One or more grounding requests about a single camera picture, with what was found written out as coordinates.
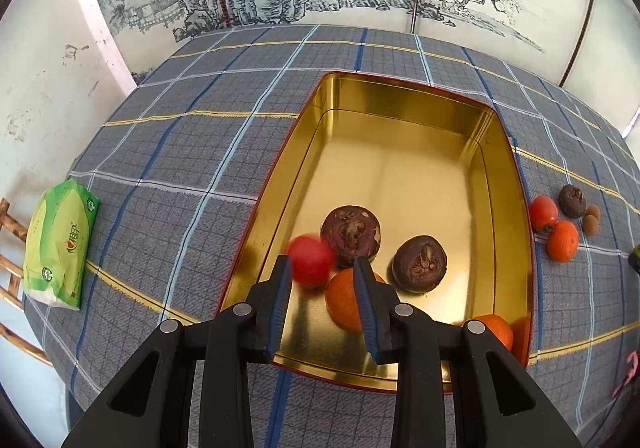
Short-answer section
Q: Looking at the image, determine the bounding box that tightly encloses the brown water chestnut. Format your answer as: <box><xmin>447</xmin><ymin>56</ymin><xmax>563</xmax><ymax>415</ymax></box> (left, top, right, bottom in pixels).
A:
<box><xmin>320</xmin><ymin>207</ymin><xmax>382</xmax><ymax>269</ymax></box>
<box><xmin>558</xmin><ymin>184</ymin><xmax>588</xmax><ymax>219</ymax></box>
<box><xmin>391</xmin><ymin>236</ymin><xmax>448</xmax><ymax>296</ymax></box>

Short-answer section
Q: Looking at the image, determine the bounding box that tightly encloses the red tomato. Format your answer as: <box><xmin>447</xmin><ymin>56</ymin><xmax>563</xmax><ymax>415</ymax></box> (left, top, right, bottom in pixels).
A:
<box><xmin>529</xmin><ymin>195</ymin><xmax>559</xmax><ymax>233</ymax></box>
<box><xmin>286</xmin><ymin>235</ymin><xmax>337</xmax><ymax>289</ymax></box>

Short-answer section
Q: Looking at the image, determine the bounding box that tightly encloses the green tissue pack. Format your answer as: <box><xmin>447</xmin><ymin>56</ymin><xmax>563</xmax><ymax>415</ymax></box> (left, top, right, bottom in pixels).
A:
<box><xmin>22</xmin><ymin>179</ymin><xmax>101</xmax><ymax>311</ymax></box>

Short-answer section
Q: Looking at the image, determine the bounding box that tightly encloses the orange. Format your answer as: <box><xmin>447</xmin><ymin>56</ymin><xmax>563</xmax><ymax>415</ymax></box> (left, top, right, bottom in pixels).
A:
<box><xmin>325</xmin><ymin>268</ymin><xmax>388</xmax><ymax>333</ymax></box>
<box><xmin>470</xmin><ymin>314</ymin><xmax>515</xmax><ymax>351</ymax></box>
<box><xmin>546</xmin><ymin>220</ymin><xmax>580</xmax><ymax>262</ymax></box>

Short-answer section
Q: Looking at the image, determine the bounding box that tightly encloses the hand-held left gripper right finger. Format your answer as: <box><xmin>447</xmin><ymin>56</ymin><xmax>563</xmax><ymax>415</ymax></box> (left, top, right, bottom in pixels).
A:
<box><xmin>352</xmin><ymin>257</ymin><xmax>583</xmax><ymax>448</ymax></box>

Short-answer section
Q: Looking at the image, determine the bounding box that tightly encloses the wooden chair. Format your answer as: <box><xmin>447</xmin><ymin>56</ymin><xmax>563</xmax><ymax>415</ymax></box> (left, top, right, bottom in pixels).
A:
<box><xmin>0</xmin><ymin>198</ymin><xmax>53</xmax><ymax>369</ymax></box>

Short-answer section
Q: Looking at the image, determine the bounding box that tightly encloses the pink object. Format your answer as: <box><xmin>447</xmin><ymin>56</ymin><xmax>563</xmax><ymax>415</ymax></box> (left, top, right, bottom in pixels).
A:
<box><xmin>612</xmin><ymin>350</ymin><xmax>640</xmax><ymax>398</ymax></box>

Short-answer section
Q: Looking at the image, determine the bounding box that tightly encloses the red tin box gold inside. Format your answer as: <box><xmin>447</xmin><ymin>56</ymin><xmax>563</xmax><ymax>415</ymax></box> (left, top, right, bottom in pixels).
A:
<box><xmin>216</xmin><ymin>72</ymin><xmax>536</xmax><ymax>395</ymax></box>

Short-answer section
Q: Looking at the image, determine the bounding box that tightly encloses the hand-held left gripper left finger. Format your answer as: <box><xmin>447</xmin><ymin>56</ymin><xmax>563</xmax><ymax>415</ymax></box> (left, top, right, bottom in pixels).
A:
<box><xmin>60</xmin><ymin>255</ymin><xmax>293</xmax><ymax>448</ymax></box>

